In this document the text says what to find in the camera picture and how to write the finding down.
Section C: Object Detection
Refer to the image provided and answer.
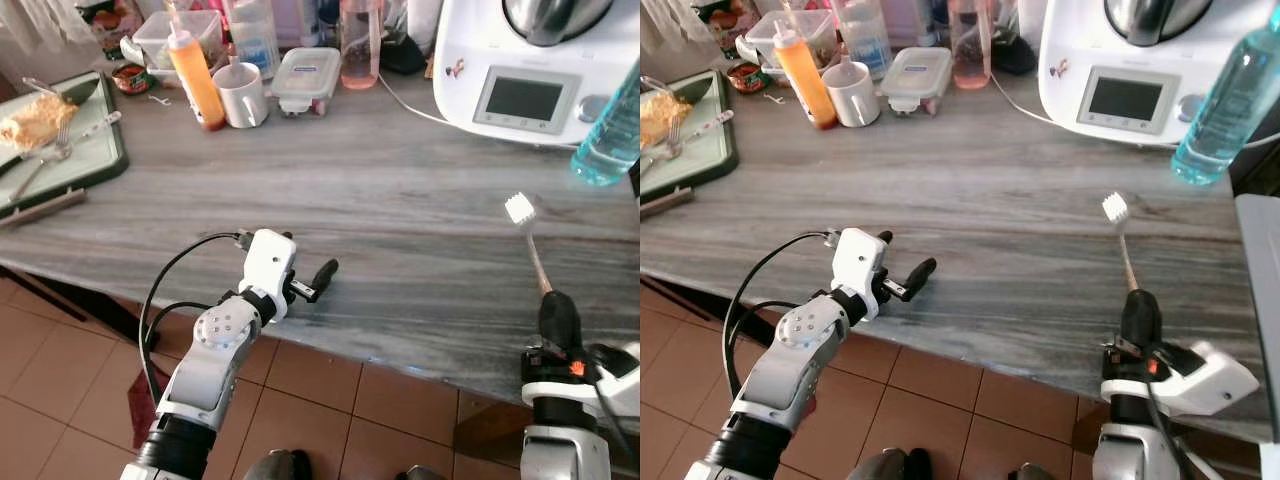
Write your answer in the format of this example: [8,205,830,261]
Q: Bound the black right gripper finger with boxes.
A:
[538,291,562,351]
[560,291,583,349]
[1120,290,1143,349]
[1141,290,1164,348]

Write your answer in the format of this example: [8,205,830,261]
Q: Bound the grey wood grain counter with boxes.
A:
[0,45,641,406]
[640,45,1280,446]

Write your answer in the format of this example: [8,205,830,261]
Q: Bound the white plastic folding table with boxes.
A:
[1235,195,1280,446]

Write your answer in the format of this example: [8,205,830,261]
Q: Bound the white ceramic mug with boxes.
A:
[822,55,881,128]
[212,58,269,129]

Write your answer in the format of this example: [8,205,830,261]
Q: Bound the brown wooden stick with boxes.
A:
[640,185,696,219]
[0,188,89,231]

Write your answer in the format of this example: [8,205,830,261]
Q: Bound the clear lidded food container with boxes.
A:
[880,47,953,114]
[270,47,343,114]

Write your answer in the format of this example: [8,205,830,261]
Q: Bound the orange sauce squeeze bottle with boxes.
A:
[775,25,838,131]
[165,28,227,132]

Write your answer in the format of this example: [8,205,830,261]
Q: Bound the dark robot left foot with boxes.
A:
[855,448,936,480]
[245,450,313,480]

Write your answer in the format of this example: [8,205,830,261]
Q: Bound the green tray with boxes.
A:
[640,68,739,196]
[0,70,129,216]

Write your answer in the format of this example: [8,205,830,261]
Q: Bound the clear blue water bottle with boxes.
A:
[1170,0,1280,186]
[570,60,641,188]

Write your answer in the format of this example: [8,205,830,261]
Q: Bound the clear bottle with pink liquid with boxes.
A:
[339,0,383,91]
[948,0,993,91]

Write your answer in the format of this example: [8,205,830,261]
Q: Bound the clear plastic bottle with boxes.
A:
[228,0,281,81]
[835,0,889,81]

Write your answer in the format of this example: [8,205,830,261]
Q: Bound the steel fork with food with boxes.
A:
[645,120,687,171]
[8,118,73,201]

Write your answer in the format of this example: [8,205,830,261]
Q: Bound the small black object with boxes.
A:
[992,35,1036,76]
[380,30,429,76]

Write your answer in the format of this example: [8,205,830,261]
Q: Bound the yellow cooked food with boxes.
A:
[0,93,79,151]
[640,93,693,149]

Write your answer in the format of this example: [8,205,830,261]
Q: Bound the clear plastic tub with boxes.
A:
[130,10,223,71]
[742,10,836,69]

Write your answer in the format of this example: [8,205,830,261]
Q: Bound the printed snack package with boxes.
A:
[78,0,146,56]
[700,0,761,51]

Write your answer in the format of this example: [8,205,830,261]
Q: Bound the white kitchen cooking machine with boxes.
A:
[1038,0,1251,149]
[432,0,641,148]

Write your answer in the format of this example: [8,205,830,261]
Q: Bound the white curtain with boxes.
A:
[0,0,86,56]
[640,0,701,51]

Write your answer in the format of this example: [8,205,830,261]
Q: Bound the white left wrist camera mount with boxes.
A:
[240,229,297,321]
[830,228,889,321]

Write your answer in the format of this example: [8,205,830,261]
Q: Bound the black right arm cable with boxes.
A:
[1140,345,1201,480]
[585,345,637,463]

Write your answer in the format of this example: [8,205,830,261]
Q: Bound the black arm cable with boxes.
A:
[585,345,637,463]
[138,232,251,401]
[722,232,841,401]
[1140,345,1201,480]

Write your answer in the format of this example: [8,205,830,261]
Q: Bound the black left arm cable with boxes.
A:
[138,232,251,401]
[722,232,841,401]

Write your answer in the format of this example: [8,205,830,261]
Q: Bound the white power cable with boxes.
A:
[990,75,1053,127]
[375,70,451,127]

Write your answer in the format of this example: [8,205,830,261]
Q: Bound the white handled knife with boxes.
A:
[685,110,734,146]
[62,110,123,151]

